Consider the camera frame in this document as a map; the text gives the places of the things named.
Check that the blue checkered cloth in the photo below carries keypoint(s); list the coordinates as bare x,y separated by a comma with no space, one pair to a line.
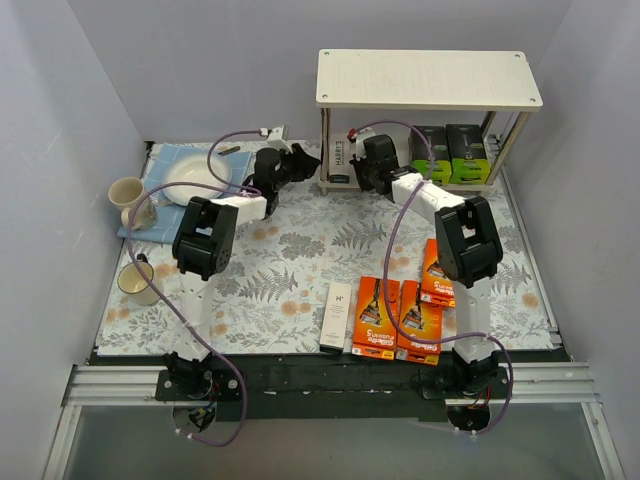
170,214

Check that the white ceramic plate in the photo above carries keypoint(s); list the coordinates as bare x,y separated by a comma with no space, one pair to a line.
194,169

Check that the floral table mat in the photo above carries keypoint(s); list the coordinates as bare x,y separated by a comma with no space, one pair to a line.
271,297

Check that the black green razor box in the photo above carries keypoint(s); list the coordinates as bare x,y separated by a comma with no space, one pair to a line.
469,161
428,147

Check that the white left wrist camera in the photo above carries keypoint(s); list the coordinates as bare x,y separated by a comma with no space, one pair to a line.
277,138

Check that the orange Gillette razor box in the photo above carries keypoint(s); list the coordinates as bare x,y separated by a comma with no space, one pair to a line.
435,287
374,335
420,320

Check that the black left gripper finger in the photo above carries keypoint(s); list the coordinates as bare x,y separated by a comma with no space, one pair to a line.
295,174
299,156

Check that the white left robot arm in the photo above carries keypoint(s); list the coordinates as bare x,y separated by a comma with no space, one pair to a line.
203,246

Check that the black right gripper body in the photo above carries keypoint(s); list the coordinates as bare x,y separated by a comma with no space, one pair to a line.
361,167

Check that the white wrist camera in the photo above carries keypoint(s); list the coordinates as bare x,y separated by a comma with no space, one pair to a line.
356,140
277,138

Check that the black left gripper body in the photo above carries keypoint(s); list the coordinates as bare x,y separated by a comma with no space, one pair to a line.
294,163

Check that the white two-tier shelf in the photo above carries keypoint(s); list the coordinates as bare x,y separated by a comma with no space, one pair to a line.
427,80

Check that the black handled knife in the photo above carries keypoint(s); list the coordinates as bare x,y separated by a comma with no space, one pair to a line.
228,151

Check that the cream floral mug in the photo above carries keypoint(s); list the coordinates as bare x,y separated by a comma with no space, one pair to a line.
126,194

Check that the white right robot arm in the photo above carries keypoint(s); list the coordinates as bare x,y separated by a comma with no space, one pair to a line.
468,251

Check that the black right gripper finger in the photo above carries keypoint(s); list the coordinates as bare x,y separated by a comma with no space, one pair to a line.
358,169
369,180

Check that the aluminium rail frame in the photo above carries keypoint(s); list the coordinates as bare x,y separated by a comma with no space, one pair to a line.
551,424

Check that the cream mug black handle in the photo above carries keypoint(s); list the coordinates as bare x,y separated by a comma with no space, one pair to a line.
132,283

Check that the grey Harry's razor box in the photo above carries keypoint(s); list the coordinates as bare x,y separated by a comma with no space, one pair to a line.
339,156

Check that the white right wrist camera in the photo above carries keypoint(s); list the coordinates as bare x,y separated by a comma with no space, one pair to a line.
356,140

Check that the white H razor box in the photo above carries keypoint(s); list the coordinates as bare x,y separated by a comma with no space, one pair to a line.
334,325

